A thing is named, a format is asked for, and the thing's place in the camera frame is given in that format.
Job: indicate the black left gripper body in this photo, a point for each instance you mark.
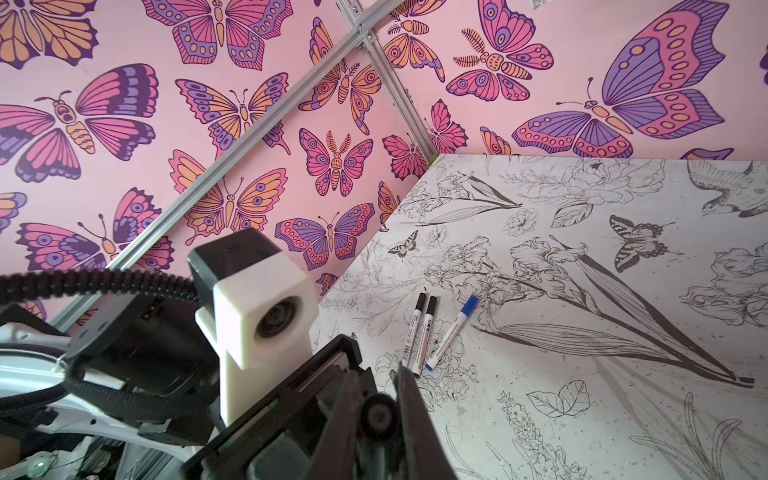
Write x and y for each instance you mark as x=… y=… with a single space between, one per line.
x=280 y=432

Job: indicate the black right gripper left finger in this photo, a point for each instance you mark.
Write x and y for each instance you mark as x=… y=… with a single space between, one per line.
x=336 y=455

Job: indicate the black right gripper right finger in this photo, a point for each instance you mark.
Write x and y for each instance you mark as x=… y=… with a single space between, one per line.
x=424 y=455

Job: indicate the white marker pen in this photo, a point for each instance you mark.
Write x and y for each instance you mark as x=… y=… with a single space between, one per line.
x=426 y=329
x=412 y=329
x=452 y=333

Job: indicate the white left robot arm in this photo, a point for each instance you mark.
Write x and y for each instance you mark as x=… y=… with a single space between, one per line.
x=137 y=363

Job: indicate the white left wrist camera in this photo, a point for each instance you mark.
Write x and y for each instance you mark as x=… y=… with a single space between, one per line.
x=256 y=308

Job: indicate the aluminium frame left beam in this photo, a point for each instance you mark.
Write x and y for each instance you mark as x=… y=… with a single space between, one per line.
x=226 y=149

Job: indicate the aluminium frame post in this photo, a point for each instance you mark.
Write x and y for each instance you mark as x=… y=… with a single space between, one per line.
x=396 y=84

